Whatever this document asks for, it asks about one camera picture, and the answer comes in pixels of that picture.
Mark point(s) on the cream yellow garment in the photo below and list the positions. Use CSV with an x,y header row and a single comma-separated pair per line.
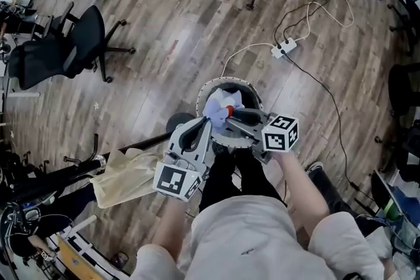
x,y
124,180

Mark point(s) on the person's white shirt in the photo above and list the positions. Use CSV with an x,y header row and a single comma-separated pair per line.
x,y
246,232

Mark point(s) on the black stand with round base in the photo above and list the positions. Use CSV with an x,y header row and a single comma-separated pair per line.
x,y
59,178

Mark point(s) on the person's black trousers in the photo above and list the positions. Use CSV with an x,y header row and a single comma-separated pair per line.
x,y
223,180

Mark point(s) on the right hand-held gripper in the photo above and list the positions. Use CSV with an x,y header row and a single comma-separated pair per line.
x,y
279,134

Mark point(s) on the person's left black shoe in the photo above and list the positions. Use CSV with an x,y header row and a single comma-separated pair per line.
x,y
219,149

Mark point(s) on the person's left forearm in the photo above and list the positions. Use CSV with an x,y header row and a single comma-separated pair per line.
x,y
174,226

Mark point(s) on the lavender and white clothes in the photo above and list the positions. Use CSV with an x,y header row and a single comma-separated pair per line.
x,y
216,108

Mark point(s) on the wooden desk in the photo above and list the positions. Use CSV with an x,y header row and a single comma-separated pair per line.
x,y
72,262

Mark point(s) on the black office chair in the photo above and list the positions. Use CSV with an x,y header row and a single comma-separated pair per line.
x,y
403,88
59,55
410,154

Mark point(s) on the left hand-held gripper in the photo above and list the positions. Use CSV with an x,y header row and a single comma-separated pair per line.
x,y
174,180

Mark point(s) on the person's right forearm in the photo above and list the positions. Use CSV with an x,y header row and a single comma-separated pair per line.
x,y
302,187

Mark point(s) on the white woven laundry basket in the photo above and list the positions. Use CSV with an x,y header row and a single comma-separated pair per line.
x,y
252,98

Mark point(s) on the white power strip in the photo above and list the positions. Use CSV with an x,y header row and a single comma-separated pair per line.
x,y
283,48

